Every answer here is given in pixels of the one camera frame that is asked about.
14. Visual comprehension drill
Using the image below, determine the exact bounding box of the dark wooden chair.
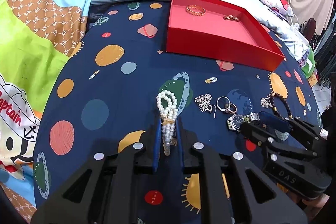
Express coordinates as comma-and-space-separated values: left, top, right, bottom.
299, 18, 319, 41

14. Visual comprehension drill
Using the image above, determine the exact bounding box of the red shallow box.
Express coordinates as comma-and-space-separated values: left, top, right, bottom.
165, 0, 285, 71

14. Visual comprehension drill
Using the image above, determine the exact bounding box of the silver flower earring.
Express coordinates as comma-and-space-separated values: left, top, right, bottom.
195, 94, 217, 119

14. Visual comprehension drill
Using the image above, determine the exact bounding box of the black bead bracelet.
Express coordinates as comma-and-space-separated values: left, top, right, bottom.
270, 92, 293, 119

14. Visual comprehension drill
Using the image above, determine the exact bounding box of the white pearl bracelet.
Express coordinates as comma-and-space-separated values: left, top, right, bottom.
156, 91, 179, 156

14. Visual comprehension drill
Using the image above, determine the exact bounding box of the silver gem ring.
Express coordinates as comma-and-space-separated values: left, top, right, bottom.
217, 96, 231, 112

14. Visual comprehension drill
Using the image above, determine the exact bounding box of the silver wristwatch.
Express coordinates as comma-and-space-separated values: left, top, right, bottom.
226, 112, 260, 131

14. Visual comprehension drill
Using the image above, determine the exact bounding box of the gold link bracelet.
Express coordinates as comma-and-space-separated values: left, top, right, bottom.
186, 5, 206, 16

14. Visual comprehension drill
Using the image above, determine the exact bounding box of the colourful cartoon print blanket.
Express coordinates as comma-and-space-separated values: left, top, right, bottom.
0, 0, 106, 217

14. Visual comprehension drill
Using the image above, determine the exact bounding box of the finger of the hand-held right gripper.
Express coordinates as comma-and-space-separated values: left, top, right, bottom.
240, 121, 319, 162
259, 111, 329, 151

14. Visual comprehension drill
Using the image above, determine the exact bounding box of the silver charm pendant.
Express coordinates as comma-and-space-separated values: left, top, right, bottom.
261, 94, 273, 109

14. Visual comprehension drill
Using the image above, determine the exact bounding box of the green bag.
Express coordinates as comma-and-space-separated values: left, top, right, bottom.
301, 46, 319, 78

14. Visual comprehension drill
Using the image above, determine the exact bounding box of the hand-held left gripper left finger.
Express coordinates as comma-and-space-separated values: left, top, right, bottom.
31, 118, 162, 224

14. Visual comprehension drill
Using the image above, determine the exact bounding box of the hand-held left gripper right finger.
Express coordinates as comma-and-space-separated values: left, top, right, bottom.
175, 118, 309, 224

